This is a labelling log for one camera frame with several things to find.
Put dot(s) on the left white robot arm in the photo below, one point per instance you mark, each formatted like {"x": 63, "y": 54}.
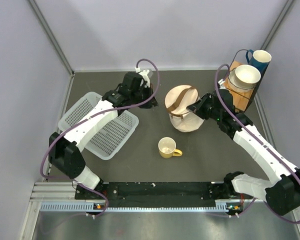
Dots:
{"x": 66, "y": 148}

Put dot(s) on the white perforated plastic basket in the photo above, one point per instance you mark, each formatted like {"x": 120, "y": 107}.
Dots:
{"x": 111, "y": 138}

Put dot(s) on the yellow ceramic mug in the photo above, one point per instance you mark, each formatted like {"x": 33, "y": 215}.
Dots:
{"x": 167, "y": 148}

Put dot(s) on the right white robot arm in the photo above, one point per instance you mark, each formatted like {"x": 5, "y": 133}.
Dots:
{"x": 281, "y": 191}

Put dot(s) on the cream round laundry bag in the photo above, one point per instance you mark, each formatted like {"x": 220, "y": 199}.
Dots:
{"x": 176, "y": 102}

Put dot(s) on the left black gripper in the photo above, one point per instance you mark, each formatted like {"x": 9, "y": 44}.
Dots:
{"x": 152, "y": 103}

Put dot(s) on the black wire wooden rack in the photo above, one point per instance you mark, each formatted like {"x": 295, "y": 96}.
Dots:
{"x": 241, "y": 100}

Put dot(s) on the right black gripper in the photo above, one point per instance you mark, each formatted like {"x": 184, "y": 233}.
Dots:
{"x": 197, "y": 107}

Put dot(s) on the white plate under bowl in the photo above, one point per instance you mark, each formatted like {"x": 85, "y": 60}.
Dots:
{"x": 235, "y": 86}

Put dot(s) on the blue white mug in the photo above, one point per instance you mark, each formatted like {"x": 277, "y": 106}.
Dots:
{"x": 260, "y": 59}

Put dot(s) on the white ceramic bowl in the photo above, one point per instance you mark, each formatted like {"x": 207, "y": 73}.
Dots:
{"x": 246, "y": 76}

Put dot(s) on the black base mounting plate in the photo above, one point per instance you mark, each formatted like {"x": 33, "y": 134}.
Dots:
{"x": 167, "y": 194}

